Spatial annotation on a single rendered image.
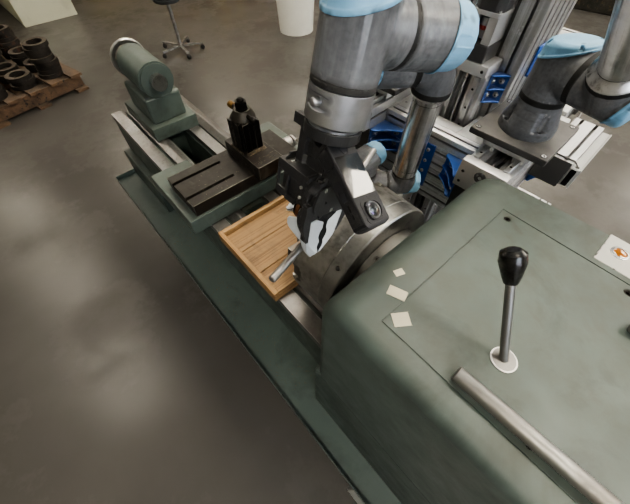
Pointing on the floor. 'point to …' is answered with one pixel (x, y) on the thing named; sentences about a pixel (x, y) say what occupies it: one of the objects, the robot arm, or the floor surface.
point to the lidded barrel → (295, 16)
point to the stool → (176, 32)
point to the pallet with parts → (19, 75)
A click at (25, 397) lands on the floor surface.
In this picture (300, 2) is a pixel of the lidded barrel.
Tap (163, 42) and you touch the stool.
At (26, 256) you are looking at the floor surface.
